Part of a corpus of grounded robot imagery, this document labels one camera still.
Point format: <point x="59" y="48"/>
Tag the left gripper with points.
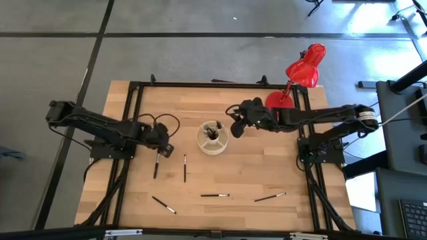
<point x="156" y="136"/>

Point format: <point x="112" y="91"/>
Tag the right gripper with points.
<point x="262" y="116"/>

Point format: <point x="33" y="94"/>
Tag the thick black makeup brush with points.
<point x="155" y="170"/>

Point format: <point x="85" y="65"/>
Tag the black makeup brush silver ferrule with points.
<point x="206" y="127"/>

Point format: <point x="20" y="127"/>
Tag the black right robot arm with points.
<point x="317" y="116"/>

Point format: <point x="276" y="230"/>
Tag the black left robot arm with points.
<point x="100" y="125"/>

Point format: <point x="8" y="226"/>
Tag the black makeup brushes bundle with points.
<point x="212" y="134"/>

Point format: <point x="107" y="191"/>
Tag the white round compartment organizer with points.
<point x="213" y="146"/>

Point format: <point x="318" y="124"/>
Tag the black table clamp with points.
<point x="152" y="79"/>
<point x="263" y="80"/>

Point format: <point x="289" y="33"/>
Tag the red desk lamp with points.
<point x="305" y="70"/>

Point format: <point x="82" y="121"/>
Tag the black chair base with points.
<point x="315" y="6"/>

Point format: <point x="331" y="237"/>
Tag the black desk foot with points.
<point x="367" y="165"/>

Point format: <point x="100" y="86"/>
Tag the black rig crossbar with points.
<point x="50" y="233"/>

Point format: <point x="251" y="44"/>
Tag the grey desk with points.
<point x="387" y="200"/>
<point x="400" y="140"/>

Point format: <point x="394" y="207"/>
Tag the black beam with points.
<point x="410" y="76"/>

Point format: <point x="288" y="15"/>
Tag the black desk device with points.
<point x="422" y="106"/>

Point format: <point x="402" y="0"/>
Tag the black keyboard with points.
<point x="415" y="220"/>

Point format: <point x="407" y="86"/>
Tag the black aluminium table frame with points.
<point x="200" y="85"/>

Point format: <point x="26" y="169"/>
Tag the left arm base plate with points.
<point x="100" y="153"/>

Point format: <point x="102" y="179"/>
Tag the silver bracket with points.
<point x="123" y="232"/>
<point x="308" y="236"/>

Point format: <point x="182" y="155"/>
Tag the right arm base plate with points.
<point x="333" y="156"/>

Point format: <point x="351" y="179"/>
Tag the small grey bracket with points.
<point x="367" y="84"/>

